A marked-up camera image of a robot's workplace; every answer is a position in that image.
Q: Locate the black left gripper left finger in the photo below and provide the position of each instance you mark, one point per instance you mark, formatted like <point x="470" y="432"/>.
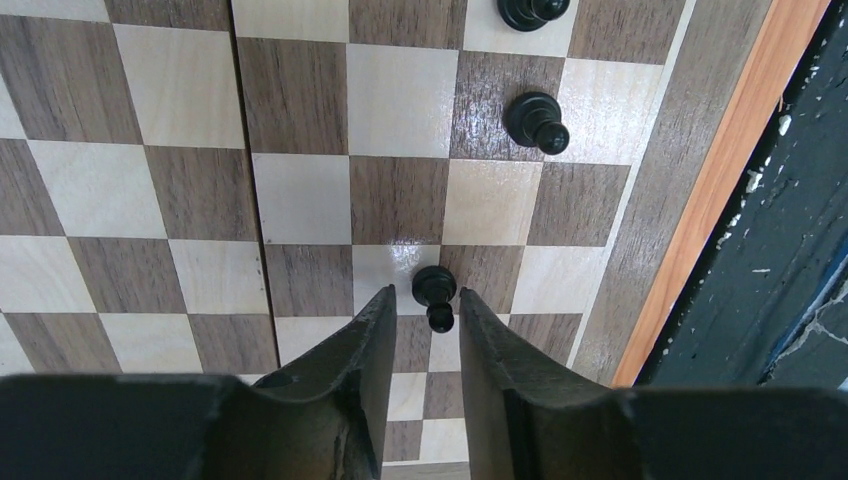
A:
<point x="335" y="399"/>

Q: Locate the wooden chess board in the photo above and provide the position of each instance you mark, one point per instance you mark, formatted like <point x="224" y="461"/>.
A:
<point x="217" y="186"/>

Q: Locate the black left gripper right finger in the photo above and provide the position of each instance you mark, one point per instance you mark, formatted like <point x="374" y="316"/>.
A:
<point x="527" y="416"/>

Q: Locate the black pawn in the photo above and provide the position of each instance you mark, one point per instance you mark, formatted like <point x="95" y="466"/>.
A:
<point x="534" y="119"/>
<point x="531" y="15"/>
<point x="433" y="287"/>

